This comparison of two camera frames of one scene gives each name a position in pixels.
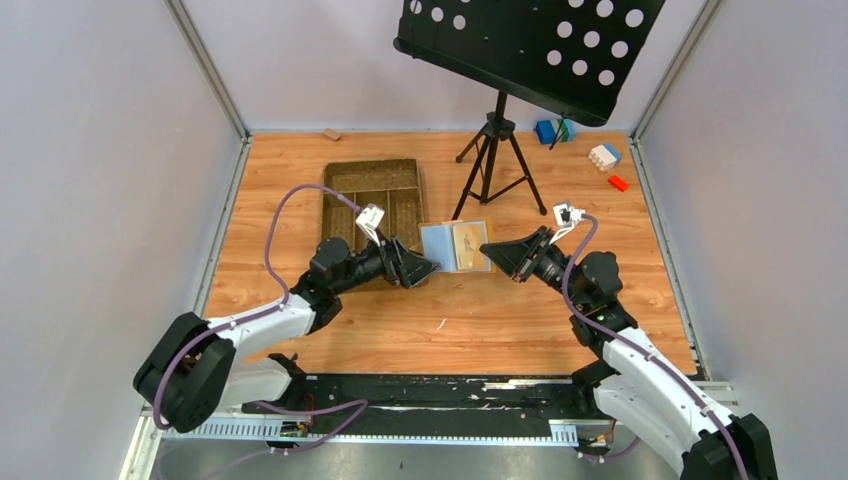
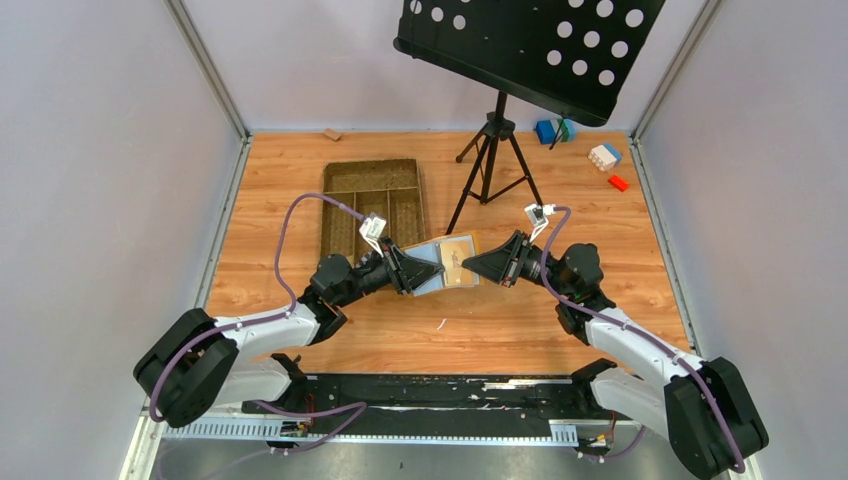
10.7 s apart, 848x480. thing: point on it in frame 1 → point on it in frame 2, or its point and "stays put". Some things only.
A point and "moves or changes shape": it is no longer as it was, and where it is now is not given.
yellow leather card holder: (456, 244) moves or changes shape
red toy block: (618, 182) stays put
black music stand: (573, 56) stays put
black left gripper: (395, 263) stays put
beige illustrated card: (468, 240) → (452, 257)
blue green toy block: (547, 130) stays put
